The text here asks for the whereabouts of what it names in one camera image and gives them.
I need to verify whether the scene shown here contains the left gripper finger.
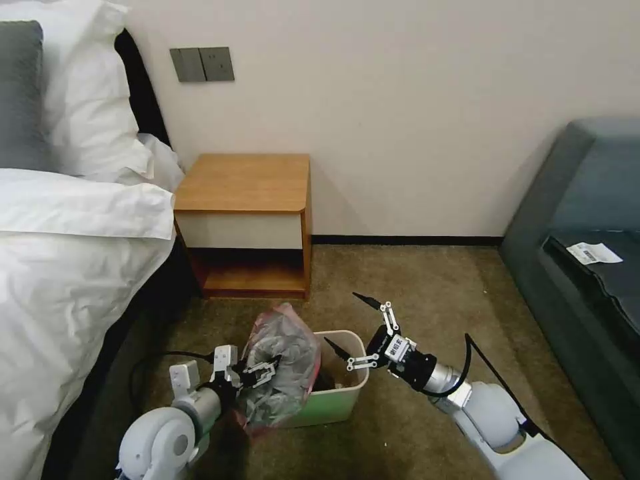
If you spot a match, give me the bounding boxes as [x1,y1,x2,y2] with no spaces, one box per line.
[245,367,279,391]
[241,355,282,377]

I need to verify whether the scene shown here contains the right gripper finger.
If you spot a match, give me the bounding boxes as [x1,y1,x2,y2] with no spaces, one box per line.
[352,292,402,335]
[323,336,382,373]

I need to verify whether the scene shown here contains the clear pinkish garbage bag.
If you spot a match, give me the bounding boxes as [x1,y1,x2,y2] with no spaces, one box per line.
[239,305,322,437]

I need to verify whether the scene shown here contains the white green trash can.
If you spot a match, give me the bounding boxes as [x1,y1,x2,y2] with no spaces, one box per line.
[277,329,371,429]

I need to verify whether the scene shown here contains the black baseboard strip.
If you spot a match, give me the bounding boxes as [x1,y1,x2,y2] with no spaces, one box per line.
[311,235,507,247]

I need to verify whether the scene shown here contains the wooden nightstand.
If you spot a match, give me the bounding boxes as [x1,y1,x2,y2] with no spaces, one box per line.
[173,153,314,301]

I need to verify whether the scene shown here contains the grey green sofa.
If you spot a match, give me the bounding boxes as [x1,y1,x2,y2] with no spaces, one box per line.
[499,117,640,480]

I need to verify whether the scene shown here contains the white duvet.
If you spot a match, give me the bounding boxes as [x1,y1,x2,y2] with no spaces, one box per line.
[0,167,179,480]

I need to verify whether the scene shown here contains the white paper label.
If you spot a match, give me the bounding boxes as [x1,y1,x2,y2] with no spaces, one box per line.
[567,241,624,265]

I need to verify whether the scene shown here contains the small white pillow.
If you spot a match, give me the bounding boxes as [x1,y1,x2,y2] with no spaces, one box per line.
[133,131,187,195]

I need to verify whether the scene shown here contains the black headboard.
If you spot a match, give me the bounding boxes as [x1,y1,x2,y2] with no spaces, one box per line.
[113,27,175,151]

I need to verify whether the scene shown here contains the large white pillow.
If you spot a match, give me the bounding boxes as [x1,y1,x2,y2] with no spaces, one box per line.
[39,0,153,179]

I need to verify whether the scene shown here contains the grey pillow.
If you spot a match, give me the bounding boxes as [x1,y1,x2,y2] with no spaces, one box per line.
[0,19,69,172]

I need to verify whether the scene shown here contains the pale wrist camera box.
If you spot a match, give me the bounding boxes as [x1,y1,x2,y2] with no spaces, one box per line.
[211,344,241,379]

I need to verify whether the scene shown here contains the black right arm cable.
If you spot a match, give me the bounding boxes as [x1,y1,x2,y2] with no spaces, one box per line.
[463,333,552,437]

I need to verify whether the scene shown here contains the grey wall socket panel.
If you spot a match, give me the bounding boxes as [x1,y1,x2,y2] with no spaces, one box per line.
[199,46,235,82]

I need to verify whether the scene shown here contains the grey wall switch panel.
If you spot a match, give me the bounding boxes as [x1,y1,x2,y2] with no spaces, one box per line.
[169,47,204,84]

